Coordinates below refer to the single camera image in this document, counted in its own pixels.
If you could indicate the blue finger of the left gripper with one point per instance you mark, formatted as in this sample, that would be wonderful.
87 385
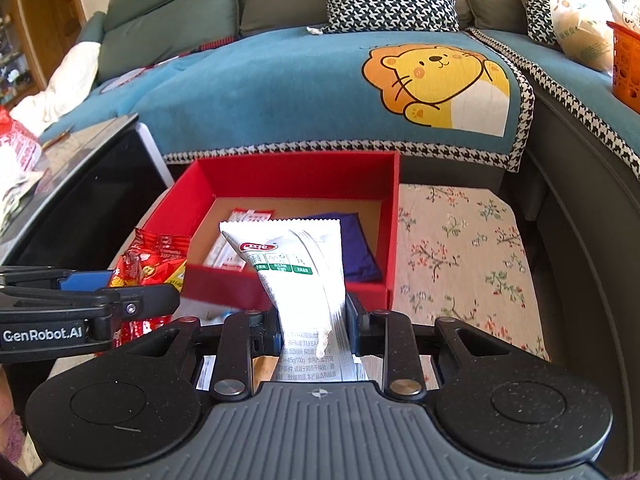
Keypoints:
141 309
85 281

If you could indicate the red white plastic bag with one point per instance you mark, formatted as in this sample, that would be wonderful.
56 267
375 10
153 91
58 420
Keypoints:
22 143

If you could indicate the white plastic shopping bag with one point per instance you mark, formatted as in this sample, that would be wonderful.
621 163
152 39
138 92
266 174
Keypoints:
581 28

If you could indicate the white silver snack bag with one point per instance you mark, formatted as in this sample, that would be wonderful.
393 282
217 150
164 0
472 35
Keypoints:
299 263

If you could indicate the red cardboard box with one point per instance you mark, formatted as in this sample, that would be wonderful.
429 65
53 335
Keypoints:
290 186

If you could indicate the white cloth on sofa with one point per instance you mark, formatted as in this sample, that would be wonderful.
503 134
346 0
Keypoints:
68 87

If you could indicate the purple wafer biscuit packet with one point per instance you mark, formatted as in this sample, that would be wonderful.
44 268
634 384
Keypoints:
359 264

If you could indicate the paper leaflet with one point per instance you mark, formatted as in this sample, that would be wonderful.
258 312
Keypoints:
14 191

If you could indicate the red Trolli candy bag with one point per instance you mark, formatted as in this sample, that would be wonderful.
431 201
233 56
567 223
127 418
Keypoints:
150 259

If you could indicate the blue lion sofa cover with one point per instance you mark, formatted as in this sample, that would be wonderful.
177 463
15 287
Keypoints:
440 95

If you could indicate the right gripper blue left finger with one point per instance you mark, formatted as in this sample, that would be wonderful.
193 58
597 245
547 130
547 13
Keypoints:
266 338

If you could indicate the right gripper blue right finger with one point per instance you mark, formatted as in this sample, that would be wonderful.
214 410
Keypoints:
357 325

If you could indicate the orange plastic basket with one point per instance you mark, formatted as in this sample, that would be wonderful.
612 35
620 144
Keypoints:
626 65

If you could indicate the black side table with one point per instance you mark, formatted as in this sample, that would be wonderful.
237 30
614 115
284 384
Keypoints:
97 183

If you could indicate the floral tablecloth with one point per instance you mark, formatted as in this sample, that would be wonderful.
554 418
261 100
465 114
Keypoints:
459 254

